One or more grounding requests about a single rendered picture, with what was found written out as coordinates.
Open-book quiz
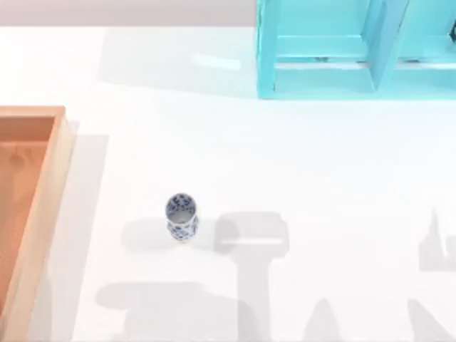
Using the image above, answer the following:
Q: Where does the light blue rack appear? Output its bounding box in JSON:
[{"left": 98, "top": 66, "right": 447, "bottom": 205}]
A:
[{"left": 255, "top": 0, "right": 456, "bottom": 101}]

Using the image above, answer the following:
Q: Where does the blue and white cup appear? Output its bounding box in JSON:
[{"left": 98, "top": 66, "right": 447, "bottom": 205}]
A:
[{"left": 165, "top": 192, "right": 199, "bottom": 244}]

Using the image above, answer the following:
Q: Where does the shallow salmon-coloured box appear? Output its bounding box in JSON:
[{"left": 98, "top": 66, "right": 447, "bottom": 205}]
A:
[{"left": 0, "top": 105, "right": 77, "bottom": 342}]

